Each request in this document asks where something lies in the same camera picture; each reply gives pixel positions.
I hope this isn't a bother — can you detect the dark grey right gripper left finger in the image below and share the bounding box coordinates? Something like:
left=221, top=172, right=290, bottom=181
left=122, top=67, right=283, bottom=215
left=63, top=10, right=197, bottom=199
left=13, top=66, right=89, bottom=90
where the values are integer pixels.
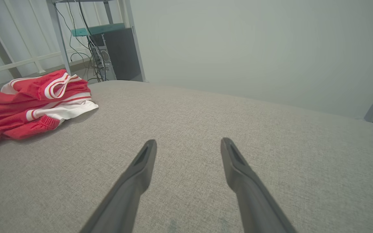
left=80, top=139, right=157, bottom=233

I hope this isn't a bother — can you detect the teal shelf board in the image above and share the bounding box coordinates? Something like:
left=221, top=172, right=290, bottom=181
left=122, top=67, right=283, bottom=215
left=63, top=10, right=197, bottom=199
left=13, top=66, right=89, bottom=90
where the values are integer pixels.
left=71, top=23, right=126, bottom=37

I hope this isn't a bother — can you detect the red white-trimmed T-shirt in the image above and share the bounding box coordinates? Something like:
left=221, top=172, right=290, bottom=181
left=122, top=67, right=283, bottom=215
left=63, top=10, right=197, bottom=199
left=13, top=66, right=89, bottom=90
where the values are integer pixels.
left=0, top=69, right=99, bottom=151

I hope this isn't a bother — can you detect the grey metal desk frame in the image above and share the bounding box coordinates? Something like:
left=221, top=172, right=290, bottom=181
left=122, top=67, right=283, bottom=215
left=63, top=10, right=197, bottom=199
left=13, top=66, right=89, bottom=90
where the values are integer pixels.
left=46, top=0, right=147, bottom=83

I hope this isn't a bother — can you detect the black cable bundle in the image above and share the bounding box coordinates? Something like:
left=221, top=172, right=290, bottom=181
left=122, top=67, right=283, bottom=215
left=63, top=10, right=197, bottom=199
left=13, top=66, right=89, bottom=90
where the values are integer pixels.
left=54, top=0, right=107, bottom=83

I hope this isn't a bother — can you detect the black computer tower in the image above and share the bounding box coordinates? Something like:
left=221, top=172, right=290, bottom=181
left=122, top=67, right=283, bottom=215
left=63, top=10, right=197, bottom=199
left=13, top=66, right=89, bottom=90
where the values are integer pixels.
left=89, top=28, right=144, bottom=82

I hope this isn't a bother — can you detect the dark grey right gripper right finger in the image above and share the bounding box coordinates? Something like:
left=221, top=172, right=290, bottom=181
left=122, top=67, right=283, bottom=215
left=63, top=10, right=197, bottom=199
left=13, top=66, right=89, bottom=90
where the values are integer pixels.
left=220, top=138, right=297, bottom=233

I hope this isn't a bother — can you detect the white railing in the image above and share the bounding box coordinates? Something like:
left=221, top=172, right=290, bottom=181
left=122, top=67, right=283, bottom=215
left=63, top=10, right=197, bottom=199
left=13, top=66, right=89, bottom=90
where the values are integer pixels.
left=0, top=0, right=94, bottom=78

